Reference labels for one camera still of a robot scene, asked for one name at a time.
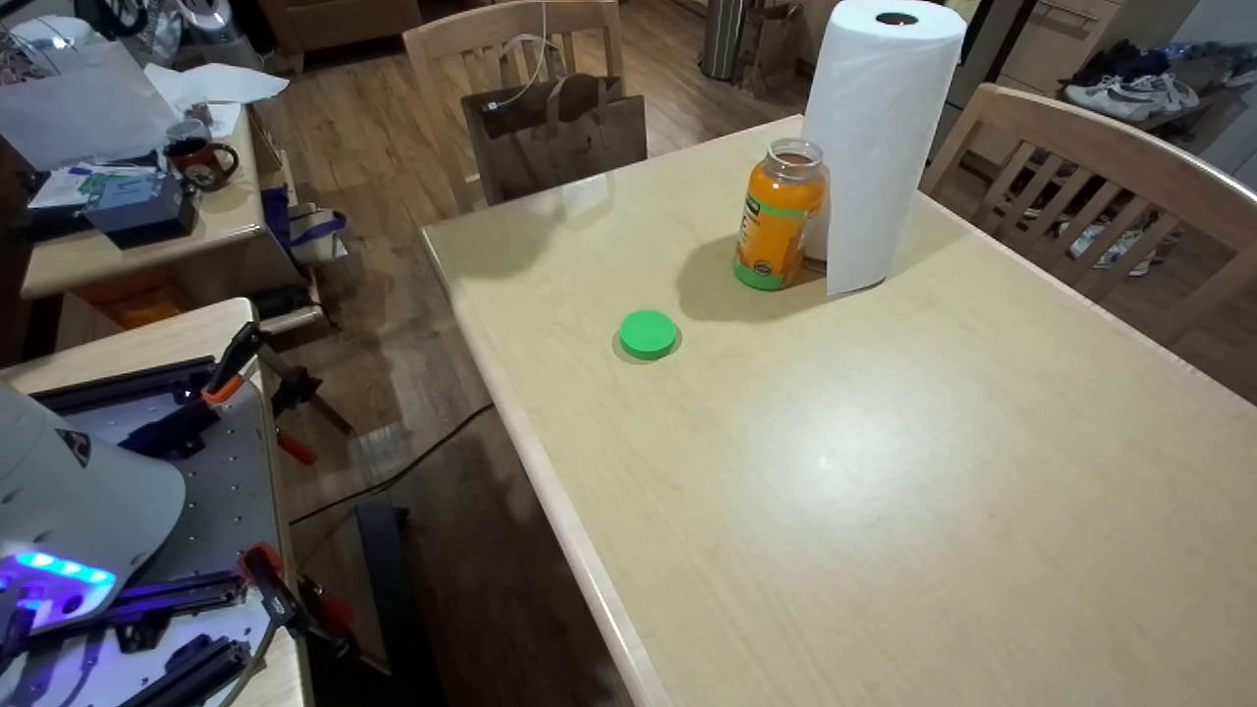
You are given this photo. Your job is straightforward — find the cluttered wooden side table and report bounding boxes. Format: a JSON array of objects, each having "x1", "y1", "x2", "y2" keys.
[{"x1": 0, "y1": 44, "x2": 303, "y2": 302}]

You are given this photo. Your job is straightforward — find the light wooden dining table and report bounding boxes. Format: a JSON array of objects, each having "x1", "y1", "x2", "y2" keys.
[{"x1": 426, "y1": 131, "x2": 1257, "y2": 707}]

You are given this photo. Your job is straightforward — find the wooden chair with grey cushion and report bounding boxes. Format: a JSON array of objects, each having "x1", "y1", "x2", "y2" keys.
[{"x1": 406, "y1": 0, "x2": 647, "y2": 210}]

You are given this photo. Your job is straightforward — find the white sneakers on floor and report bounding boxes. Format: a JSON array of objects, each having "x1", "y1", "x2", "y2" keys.
[{"x1": 1066, "y1": 72, "x2": 1200, "y2": 121}]

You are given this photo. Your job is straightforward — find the green round lid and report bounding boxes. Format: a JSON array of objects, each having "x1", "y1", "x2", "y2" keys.
[{"x1": 618, "y1": 311, "x2": 678, "y2": 362}]

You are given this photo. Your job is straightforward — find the dark mug on side table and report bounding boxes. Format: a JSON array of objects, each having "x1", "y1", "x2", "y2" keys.
[{"x1": 165, "y1": 138, "x2": 240, "y2": 191}]

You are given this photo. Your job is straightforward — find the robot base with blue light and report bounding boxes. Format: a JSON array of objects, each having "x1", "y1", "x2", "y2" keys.
[{"x1": 0, "y1": 385, "x2": 189, "y2": 633}]

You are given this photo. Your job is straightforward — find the brown paper bag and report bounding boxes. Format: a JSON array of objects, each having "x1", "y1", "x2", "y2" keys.
[{"x1": 458, "y1": 35, "x2": 647, "y2": 205}]

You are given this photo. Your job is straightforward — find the wooden chair behind table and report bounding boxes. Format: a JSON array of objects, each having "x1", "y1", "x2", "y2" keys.
[{"x1": 923, "y1": 83, "x2": 1257, "y2": 340}]

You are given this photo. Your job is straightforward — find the orange juice jar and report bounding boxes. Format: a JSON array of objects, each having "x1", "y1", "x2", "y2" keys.
[{"x1": 736, "y1": 138, "x2": 830, "y2": 292}]

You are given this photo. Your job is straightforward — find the black orange clamp tool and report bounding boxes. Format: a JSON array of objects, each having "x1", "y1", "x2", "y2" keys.
[{"x1": 123, "y1": 322, "x2": 263, "y2": 459}]

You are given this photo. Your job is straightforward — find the white paper towel roll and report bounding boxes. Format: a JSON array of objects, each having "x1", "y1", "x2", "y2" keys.
[{"x1": 804, "y1": 0, "x2": 968, "y2": 293}]

